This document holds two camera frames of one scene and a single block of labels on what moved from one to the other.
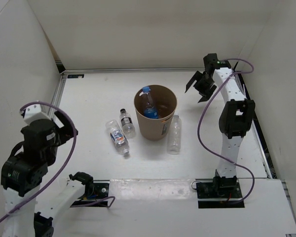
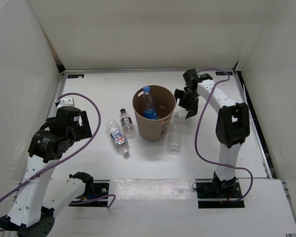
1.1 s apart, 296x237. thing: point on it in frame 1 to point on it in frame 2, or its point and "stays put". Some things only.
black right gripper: [205, 93] to [193, 110]
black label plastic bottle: [128, 128] stays put
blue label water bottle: [149, 111] stays put
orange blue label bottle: [118, 137] stays put
